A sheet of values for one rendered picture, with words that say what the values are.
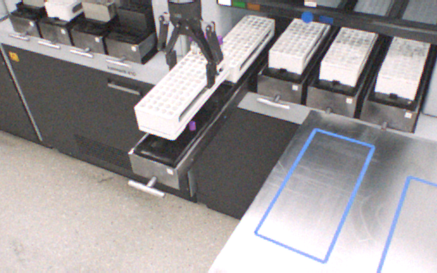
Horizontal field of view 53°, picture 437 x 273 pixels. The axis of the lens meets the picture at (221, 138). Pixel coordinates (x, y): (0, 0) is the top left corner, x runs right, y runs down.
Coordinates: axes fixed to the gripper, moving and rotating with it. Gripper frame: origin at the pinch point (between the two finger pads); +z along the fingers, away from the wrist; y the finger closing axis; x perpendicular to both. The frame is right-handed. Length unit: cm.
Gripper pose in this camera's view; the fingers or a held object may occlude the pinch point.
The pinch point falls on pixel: (192, 73)
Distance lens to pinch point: 111.3
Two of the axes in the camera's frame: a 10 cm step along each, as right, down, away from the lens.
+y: 8.9, 2.7, -3.6
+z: 0.4, 7.4, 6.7
